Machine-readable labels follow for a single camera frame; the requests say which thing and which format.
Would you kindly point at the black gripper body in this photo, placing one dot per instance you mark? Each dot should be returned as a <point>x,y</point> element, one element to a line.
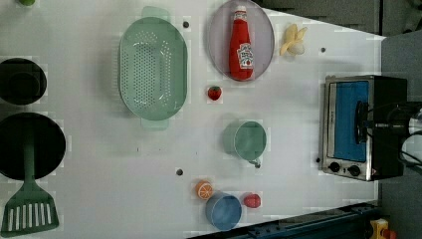
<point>404,119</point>

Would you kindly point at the black toaster oven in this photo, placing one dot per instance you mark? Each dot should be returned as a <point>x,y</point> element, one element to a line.
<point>346,148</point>

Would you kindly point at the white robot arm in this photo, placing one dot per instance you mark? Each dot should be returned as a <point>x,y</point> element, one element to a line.
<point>408,148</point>

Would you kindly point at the yellow red toy block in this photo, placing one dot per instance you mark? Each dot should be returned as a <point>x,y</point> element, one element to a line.
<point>381,230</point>

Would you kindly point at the peeled toy banana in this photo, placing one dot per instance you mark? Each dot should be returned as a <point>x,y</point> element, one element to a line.
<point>293,41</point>

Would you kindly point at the green mug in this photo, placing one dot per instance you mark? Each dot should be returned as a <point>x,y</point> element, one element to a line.
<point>246,139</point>

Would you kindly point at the red strawberry near blue cup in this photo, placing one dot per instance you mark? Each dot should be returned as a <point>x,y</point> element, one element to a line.
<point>252,200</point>

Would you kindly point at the red ketchup bottle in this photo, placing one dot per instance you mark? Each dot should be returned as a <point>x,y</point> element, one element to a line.
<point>241,57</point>

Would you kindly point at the grey round plate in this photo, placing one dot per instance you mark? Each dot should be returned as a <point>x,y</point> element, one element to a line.
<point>261,34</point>

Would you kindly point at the red strawberry near plate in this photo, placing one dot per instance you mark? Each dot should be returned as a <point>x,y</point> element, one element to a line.
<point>214,93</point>

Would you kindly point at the blue cup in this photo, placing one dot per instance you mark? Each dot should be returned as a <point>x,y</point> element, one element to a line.
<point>223,211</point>

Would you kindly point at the orange slice toy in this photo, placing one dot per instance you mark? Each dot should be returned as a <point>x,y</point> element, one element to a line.
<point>204,189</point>

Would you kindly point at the green perforated colander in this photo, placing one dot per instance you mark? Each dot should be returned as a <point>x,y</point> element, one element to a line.
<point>153,68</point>

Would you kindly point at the large black pan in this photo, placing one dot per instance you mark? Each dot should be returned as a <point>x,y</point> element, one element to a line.
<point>49,142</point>

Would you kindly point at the small black pot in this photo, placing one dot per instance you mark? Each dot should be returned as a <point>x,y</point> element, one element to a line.
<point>22,82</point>

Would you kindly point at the green slotted spatula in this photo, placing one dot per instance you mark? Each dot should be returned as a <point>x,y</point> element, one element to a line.
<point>31,209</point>

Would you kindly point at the green cylinder at table edge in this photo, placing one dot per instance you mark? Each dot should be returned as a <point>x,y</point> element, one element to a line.
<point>27,2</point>

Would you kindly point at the blue metal frame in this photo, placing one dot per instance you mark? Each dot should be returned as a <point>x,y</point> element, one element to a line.
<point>348,222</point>

